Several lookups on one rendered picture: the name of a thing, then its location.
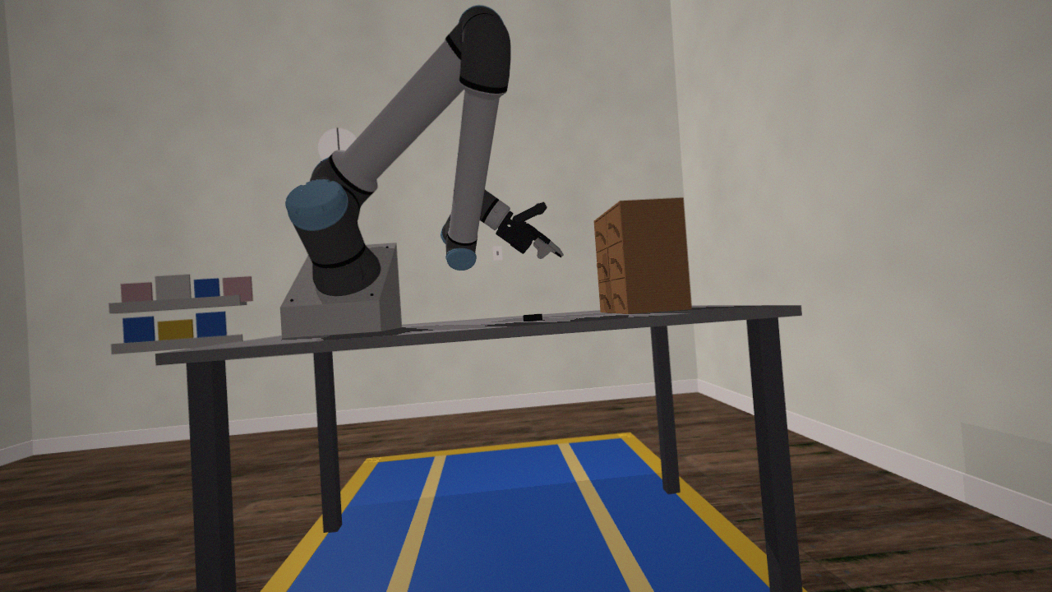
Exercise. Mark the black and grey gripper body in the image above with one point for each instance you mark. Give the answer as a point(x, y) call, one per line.
point(516, 233)

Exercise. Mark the brown wooden chest of drawers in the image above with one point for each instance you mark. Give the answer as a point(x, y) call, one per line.
point(655, 255)

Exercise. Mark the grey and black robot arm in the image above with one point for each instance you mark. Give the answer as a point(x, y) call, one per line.
point(326, 218)

